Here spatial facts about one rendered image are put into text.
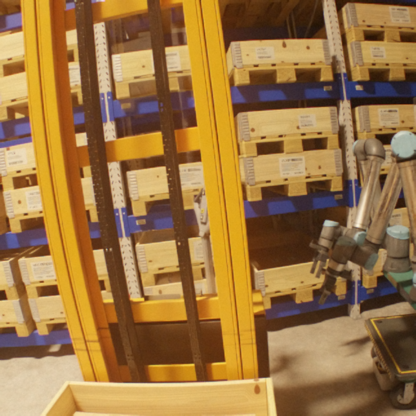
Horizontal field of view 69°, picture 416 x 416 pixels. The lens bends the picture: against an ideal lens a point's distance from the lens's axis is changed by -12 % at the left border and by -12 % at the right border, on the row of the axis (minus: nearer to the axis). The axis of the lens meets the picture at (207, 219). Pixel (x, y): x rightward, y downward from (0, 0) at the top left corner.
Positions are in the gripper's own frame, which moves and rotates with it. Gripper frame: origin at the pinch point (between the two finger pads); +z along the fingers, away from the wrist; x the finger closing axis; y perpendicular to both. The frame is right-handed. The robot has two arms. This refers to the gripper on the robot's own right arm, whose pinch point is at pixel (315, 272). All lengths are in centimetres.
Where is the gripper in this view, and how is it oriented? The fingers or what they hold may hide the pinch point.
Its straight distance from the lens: 216.7
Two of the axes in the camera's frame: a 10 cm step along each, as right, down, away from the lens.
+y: 9.5, 3.0, -0.3
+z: -3.0, 9.5, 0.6
